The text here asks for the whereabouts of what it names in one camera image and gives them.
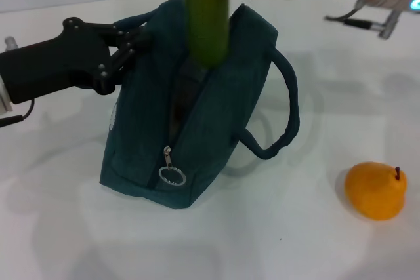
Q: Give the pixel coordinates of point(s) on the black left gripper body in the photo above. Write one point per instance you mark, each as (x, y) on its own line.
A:
(55, 63)

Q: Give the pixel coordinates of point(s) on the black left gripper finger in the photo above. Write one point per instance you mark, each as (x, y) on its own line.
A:
(123, 60)
(138, 39)

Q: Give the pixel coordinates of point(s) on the green cucumber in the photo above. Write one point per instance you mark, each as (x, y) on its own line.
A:
(206, 14)

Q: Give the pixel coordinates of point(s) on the dark teal fabric lunch bag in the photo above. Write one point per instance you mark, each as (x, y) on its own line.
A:
(229, 80)

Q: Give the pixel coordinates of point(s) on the orange pear-shaped fruit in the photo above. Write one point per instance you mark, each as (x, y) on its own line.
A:
(374, 194)

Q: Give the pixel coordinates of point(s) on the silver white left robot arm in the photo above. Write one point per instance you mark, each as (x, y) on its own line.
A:
(5, 96)

